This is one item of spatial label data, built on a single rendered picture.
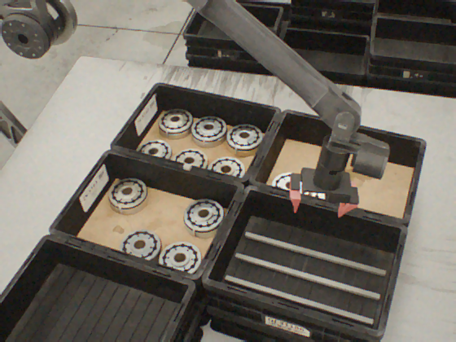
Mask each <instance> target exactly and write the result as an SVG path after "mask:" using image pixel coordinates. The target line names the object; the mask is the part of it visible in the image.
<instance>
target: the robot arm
mask: <svg viewBox="0 0 456 342"><path fill-rule="evenodd" d="M33 1H36V0H0V3H1V4H2V5H3V6H5V5H6V4H13V5H18V4H19V2H33ZM181 1H183V2H187V3H189V4H190V5H191V6H192V7H193V8H195V9H196V11H197V12H198V13H200V14H201V15H203V16H204V18H206V19H207V20H210V21H211V22H213V23H214V24H215V25H216V26H217V27H218V28H219V29H220V30H223V31H224V32H225V34H227V35H228V36H229V37H230V38H231V39H233V40H234V41H235V42H236V43H237V44H238V45H240V46H241V47H243V48H244V49H245V50H246V51H247V52H248V53H249V54H250V55H251V56H252V57H253V58H254V59H256V60H257V61H258V62H259V63H260V64H262V65H263V66H265V67H266V68H268V69H269V70H270V71H271V72H272V73H273V74H274V75H275V76H276V77H277V78H278V79H279V80H280V81H281V82H282V83H284V84H285V85H286V86H287V87H288V88H290V89H292V90H293V91H294V92H295V93H297V94H298V96H299V97H300V98H302V99H303V100H304V102H305V103H306V104H307V106H308V107H309V108H311V109H312V110H313V111H314V112H316V113H317V114H318V115H319V116H320V117H321V118H322V121H323V122H325V123H326V124H327V125H328V126H329V127H331V128H332V129H333V130H332V133H331V134H329V135H327V136H326V137H324V139H323V145H322V150H321V152H320V156H319V158H318V162H317V166H316V169H313V168H306V167H303V168H302V170H301V173H291V176H290V197H291V201H292V203H293V205H294V212H296V211H297V209H298V207H299V204H300V189H301V190H302V191H301V193H302V194H304V193H305V192H312V193H319V194H324V200H325V201H327V202H334V203H340V208H339V211H338V214H339V217H341V216H342V215H343V214H344V213H346V212H348V211H349V210H351V209H353V208H356V207H358V205H359V203H360V200H359V194H358V188H357V185H356V183H355V182H351V181H350V174H349V173H348V172H345V171H344V170H345V167H346V165H347V163H348V161H349V157H350V154H353V157H352V160H351V163H350V166H352V172H354V173H359V174H362V175H364V176H367V177H370V178H375V179H379V180H381V178H382V177H383V174H384V170H385V168H386V166H387V162H388V157H389V154H390V150H389V145H388V144H387V143H386V142H382V141H378V140H376V139H373V138H370V137H367V136H366V135H365V134H360V133H357V132H356V131H357V130H358V129H359V127H360V123H361V117H362V110H361V107H360V105H359V104H358V103H357V101H356V100H355V99H354V98H353V97H351V96H349V95H348V94H347V93H346V92H344V91H343V90H340V89H339V88H338V86H337V85H335V84H334V83H333V82H332V81H330V80H329V79H327V78H326V77H324V76H323V75H322V74H321V73H320V72H317V71H316V69H315V68H313V67H312V66H311V65H310V64H309V63H307V62H306V61H305V60H304V59H303V58H301V57H300V56H299V55H298V54H297V53H296V52H295V51H293V50H292V48H290V47H289V46H288V45H287V44H286V43H284V42H283V41H282V40H281V39H280V38H278V37H277V36H276V35H275V34H274V33H272V32H271V31H269V29H268V28H267V27H266V26H264V25H263V24H262V23H261V22H260V21H259V20H258V19H256V18H255V17H254V16H253V15H251V14H249V13H248V12H247V11H246V9H244V8H243V7H242V6H241V5H240V4H238V3H237V2H236V1H235V0H181ZM301 182H302V186H301V185H300V183H301ZM344 204H346V205H344Z"/></svg>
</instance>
